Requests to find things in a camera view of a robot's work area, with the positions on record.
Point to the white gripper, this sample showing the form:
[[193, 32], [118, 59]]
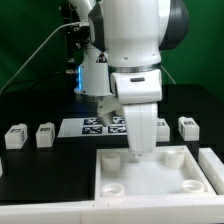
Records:
[[140, 120]]

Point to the white square tabletop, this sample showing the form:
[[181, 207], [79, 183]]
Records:
[[169, 170]]

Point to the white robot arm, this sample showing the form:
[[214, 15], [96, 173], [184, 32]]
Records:
[[122, 60]]

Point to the white marker sheet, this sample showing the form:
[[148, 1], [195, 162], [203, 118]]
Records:
[[81, 127]]

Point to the white right fence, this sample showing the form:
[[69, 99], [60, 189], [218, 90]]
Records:
[[213, 168]]

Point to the white fence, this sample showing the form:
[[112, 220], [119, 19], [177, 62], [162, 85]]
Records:
[[213, 168], [181, 209]]

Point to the white piece left edge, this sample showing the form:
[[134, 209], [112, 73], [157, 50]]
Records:
[[1, 168]]

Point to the white front fence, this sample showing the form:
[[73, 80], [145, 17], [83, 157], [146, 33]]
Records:
[[181, 209]]

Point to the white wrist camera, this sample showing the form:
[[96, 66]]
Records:
[[137, 88]]

